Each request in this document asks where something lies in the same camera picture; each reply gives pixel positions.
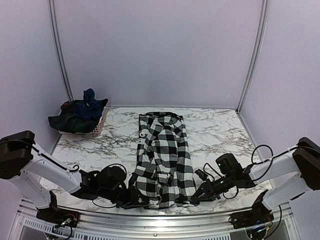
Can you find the pink perforated laundry basket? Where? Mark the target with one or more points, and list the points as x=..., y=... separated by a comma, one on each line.
x=68, y=123

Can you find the right aluminium frame post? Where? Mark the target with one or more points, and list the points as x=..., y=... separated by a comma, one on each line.
x=255, y=54

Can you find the aluminium frame post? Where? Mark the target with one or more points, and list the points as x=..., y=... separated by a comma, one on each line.
x=58, y=49
x=255, y=54

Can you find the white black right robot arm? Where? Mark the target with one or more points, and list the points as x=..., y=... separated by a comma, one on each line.
x=300, y=162

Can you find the dark blue green clothes pile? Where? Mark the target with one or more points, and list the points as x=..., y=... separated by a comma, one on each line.
x=87, y=108

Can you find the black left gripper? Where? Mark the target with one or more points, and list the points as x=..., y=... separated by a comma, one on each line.
x=132, y=201

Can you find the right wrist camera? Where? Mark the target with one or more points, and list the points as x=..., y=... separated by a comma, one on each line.
x=201, y=174

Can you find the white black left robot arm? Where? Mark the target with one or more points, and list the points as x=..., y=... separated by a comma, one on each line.
x=21, y=159

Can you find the black white plaid shirt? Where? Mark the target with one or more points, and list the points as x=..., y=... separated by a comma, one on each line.
x=163, y=161

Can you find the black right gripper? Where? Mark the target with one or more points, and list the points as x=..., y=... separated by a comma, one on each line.
x=207, y=197

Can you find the front aluminium table rail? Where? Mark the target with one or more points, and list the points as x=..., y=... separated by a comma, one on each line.
x=110, y=226

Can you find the left aluminium frame post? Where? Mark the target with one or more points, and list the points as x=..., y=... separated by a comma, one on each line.
x=58, y=49

